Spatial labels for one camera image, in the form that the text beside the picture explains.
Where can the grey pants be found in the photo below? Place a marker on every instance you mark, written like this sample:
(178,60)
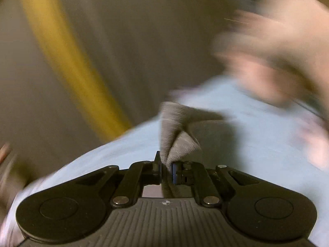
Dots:
(174,133)

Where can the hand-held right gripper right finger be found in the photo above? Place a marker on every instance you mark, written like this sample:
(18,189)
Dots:
(175,173)

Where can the light blue bed sheet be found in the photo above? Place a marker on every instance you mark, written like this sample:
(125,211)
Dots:
(244,133)

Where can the grey curtain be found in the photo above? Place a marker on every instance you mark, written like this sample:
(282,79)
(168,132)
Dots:
(25,95)
(144,43)

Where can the pink plush toy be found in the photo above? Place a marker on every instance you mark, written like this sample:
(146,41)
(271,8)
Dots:
(277,56)

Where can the yellow curtain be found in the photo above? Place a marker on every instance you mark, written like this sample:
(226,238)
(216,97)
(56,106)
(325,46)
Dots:
(64,56)

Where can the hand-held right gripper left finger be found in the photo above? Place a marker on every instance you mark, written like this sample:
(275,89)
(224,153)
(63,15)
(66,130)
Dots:
(158,168)

